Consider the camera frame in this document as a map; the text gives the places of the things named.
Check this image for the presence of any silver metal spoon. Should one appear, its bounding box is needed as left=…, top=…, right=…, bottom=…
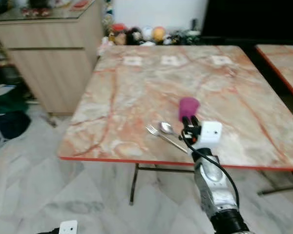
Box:
left=159, top=122, right=182, bottom=138

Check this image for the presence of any purple plastic cup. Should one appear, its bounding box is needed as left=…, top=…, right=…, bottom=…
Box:
left=179, top=97, right=201, bottom=122

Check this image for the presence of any black television screen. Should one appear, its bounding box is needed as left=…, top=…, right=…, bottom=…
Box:
left=202, top=0, right=293, bottom=39

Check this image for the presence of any green cloth bundle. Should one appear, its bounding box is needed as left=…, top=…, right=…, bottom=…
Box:
left=0, top=84, right=29, bottom=114

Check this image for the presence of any marble-pattern table orange edge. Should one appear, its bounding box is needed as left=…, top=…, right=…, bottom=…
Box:
left=255, top=44, right=293, bottom=106

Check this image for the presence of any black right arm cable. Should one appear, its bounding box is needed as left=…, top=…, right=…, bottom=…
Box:
left=181, top=131, right=240, bottom=208

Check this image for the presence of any large marble-pattern folding table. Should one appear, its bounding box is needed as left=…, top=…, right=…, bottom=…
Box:
left=57, top=45, right=293, bottom=206

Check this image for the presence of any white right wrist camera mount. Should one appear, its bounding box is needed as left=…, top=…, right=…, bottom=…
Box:
left=196, top=121, right=223, bottom=148

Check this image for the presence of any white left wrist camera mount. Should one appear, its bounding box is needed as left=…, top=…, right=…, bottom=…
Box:
left=59, top=220, right=79, bottom=234

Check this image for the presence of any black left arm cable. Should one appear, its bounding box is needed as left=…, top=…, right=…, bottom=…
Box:
left=36, top=228, right=60, bottom=234

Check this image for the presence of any red flat item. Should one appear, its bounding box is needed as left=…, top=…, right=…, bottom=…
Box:
left=71, top=0, right=92, bottom=10

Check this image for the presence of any light wooden cabinet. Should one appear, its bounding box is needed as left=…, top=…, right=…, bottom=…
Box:
left=0, top=0, right=106, bottom=117

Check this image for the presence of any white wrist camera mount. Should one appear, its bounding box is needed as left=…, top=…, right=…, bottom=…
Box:
left=196, top=121, right=223, bottom=148
left=59, top=220, right=79, bottom=234

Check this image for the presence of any silver metal fork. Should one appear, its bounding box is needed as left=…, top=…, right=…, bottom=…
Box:
left=146, top=124, right=188, bottom=154

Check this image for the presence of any dark ornament with red base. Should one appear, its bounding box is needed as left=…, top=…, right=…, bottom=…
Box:
left=21, top=0, right=53, bottom=18

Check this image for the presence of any orange round toy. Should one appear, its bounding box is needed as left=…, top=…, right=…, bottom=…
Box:
left=152, top=26, right=166, bottom=42

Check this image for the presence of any dark blue bag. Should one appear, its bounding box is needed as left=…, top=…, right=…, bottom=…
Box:
left=0, top=111, right=31, bottom=143

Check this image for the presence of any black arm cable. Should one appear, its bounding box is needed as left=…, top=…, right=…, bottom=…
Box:
left=181, top=131, right=240, bottom=208
left=36, top=228, right=60, bottom=234

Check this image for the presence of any white square table sticker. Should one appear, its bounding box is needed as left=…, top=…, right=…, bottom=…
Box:
left=161, top=55, right=187, bottom=66
left=124, top=56, right=143, bottom=66
left=211, top=55, right=233, bottom=66

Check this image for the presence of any red-capped toy figure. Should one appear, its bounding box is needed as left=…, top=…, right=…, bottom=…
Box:
left=110, top=23, right=127, bottom=45

